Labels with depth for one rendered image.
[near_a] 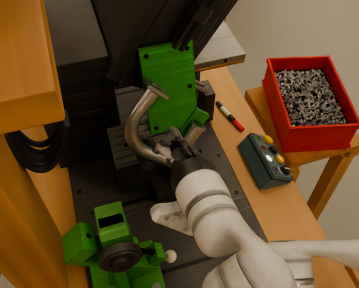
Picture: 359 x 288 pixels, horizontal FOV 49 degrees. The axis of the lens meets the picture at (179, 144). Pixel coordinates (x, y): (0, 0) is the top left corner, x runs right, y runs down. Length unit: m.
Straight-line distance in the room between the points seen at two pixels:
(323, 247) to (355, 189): 1.53
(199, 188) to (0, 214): 0.30
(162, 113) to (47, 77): 0.55
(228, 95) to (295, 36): 1.90
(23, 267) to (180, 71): 0.50
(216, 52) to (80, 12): 0.35
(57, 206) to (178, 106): 0.41
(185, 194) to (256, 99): 0.88
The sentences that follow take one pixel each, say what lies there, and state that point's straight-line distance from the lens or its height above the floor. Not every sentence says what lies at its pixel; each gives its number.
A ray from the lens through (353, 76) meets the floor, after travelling 2.89.
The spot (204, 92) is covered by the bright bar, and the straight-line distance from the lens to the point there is 1.10.
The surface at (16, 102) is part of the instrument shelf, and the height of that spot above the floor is 1.54.
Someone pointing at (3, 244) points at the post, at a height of 1.15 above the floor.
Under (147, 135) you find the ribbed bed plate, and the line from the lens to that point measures 0.94.
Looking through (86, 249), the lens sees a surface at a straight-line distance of 0.70.
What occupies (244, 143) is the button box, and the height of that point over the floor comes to 0.93.
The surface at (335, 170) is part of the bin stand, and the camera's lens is 1.45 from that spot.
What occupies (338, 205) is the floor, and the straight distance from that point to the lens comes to 2.19.
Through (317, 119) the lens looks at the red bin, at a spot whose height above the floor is 0.88.
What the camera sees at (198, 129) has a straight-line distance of 0.90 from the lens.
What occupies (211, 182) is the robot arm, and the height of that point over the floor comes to 1.31.
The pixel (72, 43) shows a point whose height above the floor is 1.24.
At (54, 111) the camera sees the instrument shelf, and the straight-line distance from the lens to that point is 0.37.
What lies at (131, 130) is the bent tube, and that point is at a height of 1.13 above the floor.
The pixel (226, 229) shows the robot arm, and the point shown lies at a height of 1.33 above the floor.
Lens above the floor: 1.77
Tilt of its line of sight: 52 degrees down
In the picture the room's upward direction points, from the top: straight up
